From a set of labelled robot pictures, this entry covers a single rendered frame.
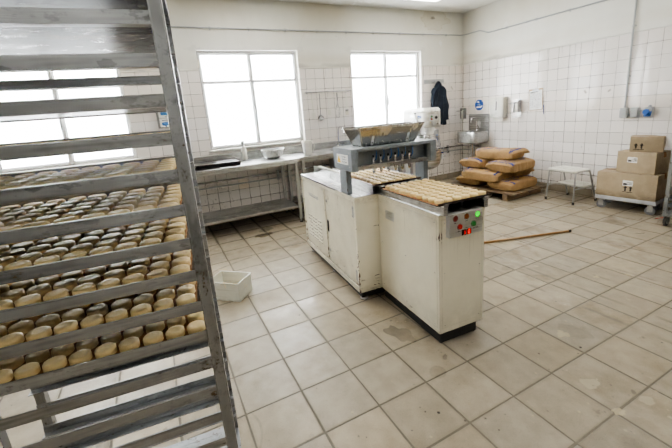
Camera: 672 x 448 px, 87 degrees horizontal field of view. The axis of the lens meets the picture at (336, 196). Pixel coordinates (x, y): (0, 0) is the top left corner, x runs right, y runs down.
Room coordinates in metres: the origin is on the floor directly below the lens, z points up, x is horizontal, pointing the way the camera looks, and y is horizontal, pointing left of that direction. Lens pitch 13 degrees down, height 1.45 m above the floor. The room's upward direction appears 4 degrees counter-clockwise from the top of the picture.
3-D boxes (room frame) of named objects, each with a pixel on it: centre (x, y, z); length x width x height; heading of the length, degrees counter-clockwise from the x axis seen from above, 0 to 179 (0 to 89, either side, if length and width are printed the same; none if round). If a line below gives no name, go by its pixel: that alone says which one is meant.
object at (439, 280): (2.28, -0.59, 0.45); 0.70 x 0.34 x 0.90; 22
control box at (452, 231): (1.94, -0.72, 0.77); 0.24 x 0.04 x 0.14; 112
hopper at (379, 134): (2.75, -0.40, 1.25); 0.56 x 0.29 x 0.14; 112
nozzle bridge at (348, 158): (2.75, -0.40, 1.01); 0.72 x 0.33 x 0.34; 112
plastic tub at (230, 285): (2.77, 0.95, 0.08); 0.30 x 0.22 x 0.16; 73
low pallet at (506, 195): (5.57, -2.57, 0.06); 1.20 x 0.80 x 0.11; 28
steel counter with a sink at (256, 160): (5.03, 0.59, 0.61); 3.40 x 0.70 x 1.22; 116
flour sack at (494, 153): (5.54, -2.62, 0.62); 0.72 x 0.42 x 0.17; 32
